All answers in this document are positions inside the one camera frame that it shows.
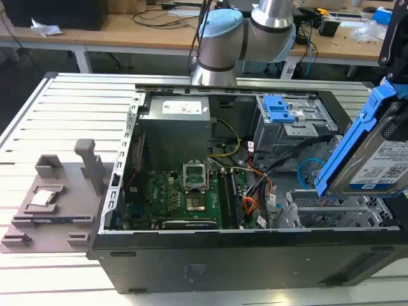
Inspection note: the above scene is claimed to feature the hard disk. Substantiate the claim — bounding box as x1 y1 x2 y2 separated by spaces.
314 78 408 200

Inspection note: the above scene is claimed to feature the metal disk bay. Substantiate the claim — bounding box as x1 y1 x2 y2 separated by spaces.
276 187 401 229

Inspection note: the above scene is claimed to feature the black RAM slot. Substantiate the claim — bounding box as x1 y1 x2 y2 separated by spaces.
229 170 245 229
219 170 237 229

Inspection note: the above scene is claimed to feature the blue cardboard box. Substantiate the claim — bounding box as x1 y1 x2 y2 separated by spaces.
372 7 394 41

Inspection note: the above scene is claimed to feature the clear plastic bag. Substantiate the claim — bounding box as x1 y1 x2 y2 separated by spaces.
350 20 387 44

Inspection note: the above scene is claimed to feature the black cube motor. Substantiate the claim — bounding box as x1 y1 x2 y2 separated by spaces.
318 15 342 38

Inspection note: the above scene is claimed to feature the blue drive carrier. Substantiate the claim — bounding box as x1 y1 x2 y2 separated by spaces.
263 94 296 124

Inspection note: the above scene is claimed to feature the metal drive cage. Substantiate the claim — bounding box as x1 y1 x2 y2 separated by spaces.
251 94 339 162

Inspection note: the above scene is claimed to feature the metal socket cover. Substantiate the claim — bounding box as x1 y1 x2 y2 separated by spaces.
183 161 210 193

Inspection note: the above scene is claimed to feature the grey power supply unit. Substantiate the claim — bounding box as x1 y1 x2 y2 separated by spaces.
138 95 213 164

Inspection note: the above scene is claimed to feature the CPU socket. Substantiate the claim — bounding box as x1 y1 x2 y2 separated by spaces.
186 196 208 214

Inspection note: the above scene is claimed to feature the wooden desk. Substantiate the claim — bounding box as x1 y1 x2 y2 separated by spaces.
0 6 408 68

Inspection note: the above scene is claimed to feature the black graphics card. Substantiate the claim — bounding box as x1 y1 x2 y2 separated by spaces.
161 219 221 230

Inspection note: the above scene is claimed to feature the green motherboard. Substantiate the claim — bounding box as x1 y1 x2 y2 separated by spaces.
126 168 252 230

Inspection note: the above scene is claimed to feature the black open PC case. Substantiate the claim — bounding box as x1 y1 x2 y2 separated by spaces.
86 83 408 294

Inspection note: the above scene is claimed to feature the large black box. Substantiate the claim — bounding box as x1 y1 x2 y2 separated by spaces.
2 0 108 32

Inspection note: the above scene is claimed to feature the crumpled white paper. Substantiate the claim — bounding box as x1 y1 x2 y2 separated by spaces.
30 17 64 38

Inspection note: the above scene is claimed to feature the grey parts rack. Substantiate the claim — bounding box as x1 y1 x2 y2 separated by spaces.
0 138 116 254

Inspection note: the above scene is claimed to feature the RAM stick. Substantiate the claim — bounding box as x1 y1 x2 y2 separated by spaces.
31 217 92 224

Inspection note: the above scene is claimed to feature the silver CPU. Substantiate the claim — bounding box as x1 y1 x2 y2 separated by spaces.
29 189 57 207

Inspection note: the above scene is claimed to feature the blue hanging cable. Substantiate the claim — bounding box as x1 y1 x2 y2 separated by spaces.
304 24 318 78

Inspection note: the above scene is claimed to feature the light blue cable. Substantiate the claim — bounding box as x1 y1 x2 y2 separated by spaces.
297 157 323 189

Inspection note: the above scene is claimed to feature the black cable bundle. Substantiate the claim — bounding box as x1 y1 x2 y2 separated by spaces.
245 135 339 198

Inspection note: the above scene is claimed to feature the yellow wire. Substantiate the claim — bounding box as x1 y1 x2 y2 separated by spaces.
207 118 242 159

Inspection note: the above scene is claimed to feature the orange red wire bundle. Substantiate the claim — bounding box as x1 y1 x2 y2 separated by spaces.
243 173 275 221

